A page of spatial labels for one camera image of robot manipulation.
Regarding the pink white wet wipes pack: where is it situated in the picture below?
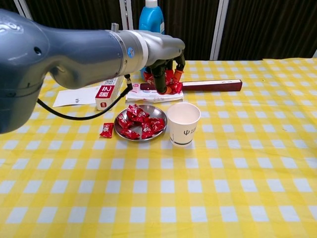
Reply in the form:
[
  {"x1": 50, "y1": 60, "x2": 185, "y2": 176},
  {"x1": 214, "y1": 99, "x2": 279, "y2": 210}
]
[{"x1": 125, "y1": 83, "x2": 184, "y2": 103}]

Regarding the round steel plate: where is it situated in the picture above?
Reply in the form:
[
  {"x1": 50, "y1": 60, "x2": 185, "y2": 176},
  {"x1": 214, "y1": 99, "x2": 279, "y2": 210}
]
[{"x1": 114, "y1": 104, "x2": 168, "y2": 142}]

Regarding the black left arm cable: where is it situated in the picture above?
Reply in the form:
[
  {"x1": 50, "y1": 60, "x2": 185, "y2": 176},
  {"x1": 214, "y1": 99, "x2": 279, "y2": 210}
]
[{"x1": 37, "y1": 74, "x2": 133, "y2": 121}]

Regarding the long maroon fan case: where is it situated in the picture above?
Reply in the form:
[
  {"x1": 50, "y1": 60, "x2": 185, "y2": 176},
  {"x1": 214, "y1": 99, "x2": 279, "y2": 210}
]
[{"x1": 140, "y1": 79, "x2": 243, "y2": 92}]

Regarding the red white cling film box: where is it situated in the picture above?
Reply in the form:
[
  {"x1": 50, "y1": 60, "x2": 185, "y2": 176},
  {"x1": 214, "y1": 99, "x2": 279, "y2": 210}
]
[{"x1": 95, "y1": 76, "x2": 124, "y2": 112}]

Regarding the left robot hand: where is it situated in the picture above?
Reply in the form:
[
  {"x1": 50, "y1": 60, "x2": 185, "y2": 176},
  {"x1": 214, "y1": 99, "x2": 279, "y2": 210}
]
[{"x1": 145, "y1": 32, "x2": 186, "y2": 95}]

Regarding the white paper card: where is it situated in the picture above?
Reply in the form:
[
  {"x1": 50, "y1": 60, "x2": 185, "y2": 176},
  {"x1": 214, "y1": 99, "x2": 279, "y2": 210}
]
[{"x1": 53, "y1": 86, "x2": 100, "y2": 108}]

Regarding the white paper cup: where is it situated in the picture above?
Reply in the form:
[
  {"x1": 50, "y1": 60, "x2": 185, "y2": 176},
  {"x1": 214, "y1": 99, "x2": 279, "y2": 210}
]
[{"x1": 166, "y1": 103, "x2": 201, "y2": 148}]

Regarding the white metal frame post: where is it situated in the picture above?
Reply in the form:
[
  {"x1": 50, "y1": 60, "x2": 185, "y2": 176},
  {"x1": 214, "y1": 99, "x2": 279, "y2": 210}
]
[
  {"x1": 210, "y1": 0, "x2": 230, "y2": 61},
  {"x1": 13, "y1": 0, "x2": 34, "y2": 22},
  {"x1": 119, "y1": 0, "x2": 136, "y2": 32}
]

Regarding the blue detergent bottle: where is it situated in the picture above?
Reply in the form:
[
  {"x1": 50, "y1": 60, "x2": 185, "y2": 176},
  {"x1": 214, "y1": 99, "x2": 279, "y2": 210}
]
[{"x1": 138, "y1": 0, "x2": 165, "y2": 81}]

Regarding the yellow checked tablecloth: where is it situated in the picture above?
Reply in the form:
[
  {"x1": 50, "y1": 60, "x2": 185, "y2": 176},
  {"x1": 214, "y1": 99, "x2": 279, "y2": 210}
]
[
  {"x1": 262, "y1": 57, "x2": 317, "y2": 112},
  {"x1": 0, "y1": 59, "x2": 317, "y2": 238}
]

